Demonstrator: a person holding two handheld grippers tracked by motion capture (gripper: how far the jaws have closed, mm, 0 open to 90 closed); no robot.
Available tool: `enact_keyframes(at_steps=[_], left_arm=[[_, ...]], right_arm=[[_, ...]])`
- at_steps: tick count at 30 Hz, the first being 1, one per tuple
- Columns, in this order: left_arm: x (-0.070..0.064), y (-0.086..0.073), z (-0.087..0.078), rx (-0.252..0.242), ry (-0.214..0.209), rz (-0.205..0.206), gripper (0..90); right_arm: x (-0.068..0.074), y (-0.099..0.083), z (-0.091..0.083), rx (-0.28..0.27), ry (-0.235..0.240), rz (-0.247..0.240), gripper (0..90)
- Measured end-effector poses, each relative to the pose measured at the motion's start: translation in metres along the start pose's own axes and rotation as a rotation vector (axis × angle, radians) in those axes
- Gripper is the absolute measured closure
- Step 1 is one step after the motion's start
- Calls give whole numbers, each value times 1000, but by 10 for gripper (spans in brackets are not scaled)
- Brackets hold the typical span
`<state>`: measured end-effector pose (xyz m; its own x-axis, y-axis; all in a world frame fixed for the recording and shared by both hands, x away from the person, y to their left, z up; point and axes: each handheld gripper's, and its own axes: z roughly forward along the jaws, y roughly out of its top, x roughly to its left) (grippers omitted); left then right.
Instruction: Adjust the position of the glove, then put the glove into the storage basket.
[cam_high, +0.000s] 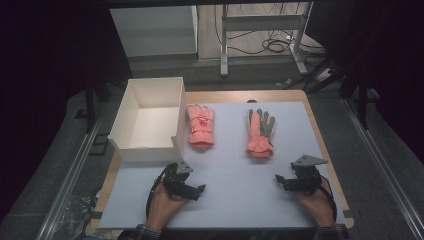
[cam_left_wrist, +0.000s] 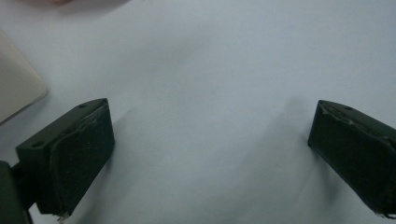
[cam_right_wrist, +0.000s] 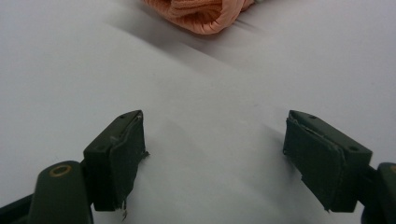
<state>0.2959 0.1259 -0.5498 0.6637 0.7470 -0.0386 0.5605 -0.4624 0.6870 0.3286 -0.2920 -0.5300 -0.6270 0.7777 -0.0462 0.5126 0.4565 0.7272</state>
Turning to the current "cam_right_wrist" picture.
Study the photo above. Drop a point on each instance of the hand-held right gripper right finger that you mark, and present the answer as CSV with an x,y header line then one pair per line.
x,y
323,165

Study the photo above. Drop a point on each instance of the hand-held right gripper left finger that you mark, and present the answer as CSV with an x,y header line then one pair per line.
x,y
115,174

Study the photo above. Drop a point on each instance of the orange knitted garment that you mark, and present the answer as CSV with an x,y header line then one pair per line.
x,y
199,14

